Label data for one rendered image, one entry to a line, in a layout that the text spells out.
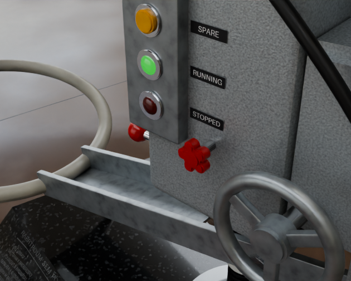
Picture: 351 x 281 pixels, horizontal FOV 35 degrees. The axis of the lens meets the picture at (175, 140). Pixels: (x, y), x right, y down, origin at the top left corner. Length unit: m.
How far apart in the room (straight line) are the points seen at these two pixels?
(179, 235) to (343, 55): 0.43
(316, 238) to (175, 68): 0.22
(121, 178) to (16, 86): 2.48
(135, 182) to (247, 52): 0.55
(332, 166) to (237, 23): 0.17
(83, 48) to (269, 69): 3.41
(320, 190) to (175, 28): 0.22
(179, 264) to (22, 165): 1.82
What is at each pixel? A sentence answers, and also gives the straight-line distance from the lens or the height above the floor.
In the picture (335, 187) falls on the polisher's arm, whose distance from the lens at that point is 0.58.
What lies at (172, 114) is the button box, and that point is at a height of 1.27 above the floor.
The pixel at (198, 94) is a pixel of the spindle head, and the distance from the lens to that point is 0.61.
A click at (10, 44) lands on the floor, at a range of 4.10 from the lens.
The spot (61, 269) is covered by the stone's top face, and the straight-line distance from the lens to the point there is 1.08.
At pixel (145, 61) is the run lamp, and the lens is 0.62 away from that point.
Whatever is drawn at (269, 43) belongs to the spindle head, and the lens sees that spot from 0.53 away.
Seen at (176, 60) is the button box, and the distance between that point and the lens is 0.59.
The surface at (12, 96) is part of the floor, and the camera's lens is 3.42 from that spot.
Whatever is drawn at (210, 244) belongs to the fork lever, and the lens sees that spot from 0.81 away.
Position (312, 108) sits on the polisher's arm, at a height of 1.32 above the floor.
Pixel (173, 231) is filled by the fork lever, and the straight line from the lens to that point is 0.86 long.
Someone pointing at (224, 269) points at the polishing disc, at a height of 0.85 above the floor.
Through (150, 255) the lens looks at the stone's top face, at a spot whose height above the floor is 0.82.
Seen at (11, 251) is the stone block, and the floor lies 0.78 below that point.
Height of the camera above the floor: 1.59
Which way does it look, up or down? 34 degrees down
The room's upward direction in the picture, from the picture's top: 1 degrees counter-clockwise
